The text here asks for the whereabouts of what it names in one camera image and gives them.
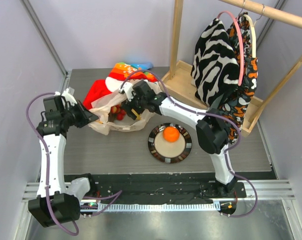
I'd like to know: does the white slotted cable duct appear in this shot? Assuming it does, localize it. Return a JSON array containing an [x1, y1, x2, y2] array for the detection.
[[105, 201, 220, 213]]

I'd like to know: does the black orange patterned garment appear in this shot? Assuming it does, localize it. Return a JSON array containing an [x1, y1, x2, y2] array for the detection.
[[208, 12, 258, 145]]

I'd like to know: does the colourful rainbow cartoon shirt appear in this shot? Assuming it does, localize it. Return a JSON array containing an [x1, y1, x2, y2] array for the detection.
[[83, 62, 153, 110]]

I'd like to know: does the fake orange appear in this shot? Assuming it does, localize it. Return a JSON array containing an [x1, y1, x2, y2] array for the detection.
[[163, 126, 180, 143]]

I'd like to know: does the cream hanger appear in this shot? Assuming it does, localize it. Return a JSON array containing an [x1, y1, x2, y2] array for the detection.
[[243, 13, 256, 58]]

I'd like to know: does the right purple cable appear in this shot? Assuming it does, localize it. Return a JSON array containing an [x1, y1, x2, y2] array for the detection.
[[122, 69, 258, 218]]

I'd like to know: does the wooden clothes rack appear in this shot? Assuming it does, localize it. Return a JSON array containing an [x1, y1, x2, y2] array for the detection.
[[162, 0, 302, 137]]

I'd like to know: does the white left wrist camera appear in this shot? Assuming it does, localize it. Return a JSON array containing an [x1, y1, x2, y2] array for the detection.
[[54, 87, 77, 106]]

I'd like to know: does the black white zebra garment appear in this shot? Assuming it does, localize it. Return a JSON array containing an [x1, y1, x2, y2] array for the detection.
[[191, 18, 240, 106]]

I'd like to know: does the pink hanger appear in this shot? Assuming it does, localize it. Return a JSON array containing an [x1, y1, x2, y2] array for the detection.
[[217, 10, 245, 86]]

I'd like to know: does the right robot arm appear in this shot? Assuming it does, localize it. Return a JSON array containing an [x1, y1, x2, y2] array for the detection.
[[118, 80, 237, 198]]

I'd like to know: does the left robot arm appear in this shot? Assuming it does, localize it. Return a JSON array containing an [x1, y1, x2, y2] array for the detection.
[[28, 92, 98, 228]]

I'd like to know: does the black rimmed beige plate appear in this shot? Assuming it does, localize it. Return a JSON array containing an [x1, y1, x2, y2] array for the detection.
[[147, 122, 192, 164]]

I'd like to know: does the translucent plastic bag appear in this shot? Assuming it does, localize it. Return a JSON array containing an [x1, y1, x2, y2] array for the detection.
[[89, 80, 155, 135]]

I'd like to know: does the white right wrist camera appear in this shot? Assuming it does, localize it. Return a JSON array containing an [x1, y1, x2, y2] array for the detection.
[[118, 82, 134, 101]]

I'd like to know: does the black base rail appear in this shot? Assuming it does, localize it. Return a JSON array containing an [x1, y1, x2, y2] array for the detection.
[[62, 172, 246, 205]]

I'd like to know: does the purple cable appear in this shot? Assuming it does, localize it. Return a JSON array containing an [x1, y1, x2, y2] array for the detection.
[[25, 92, 80, 236], [122, 69, 258, 218]]

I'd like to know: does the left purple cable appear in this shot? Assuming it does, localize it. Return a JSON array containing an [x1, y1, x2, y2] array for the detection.
[[25, 92, 80, 236]]

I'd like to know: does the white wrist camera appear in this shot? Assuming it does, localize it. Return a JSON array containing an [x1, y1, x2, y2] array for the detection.
[[118, 82, 134, 101], [54, 87, 77, 106]]

